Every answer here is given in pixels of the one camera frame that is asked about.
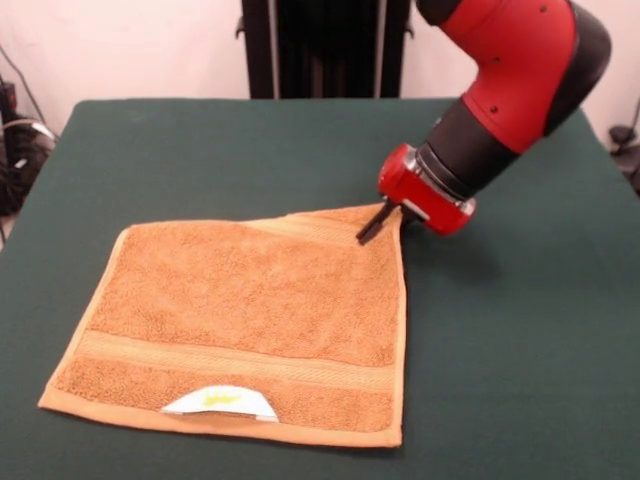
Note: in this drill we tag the tan terry towel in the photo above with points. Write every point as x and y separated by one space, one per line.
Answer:
240 320

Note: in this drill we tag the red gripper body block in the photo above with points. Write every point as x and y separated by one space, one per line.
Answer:
425 197

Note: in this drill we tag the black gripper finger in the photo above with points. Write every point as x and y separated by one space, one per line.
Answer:
374 224

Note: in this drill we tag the dark green table cloth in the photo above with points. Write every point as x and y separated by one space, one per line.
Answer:
500 325

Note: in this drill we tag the black robot pedestal stand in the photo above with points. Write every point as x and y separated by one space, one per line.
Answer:
325 50

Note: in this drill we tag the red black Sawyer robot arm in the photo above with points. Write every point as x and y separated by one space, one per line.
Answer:
520 85

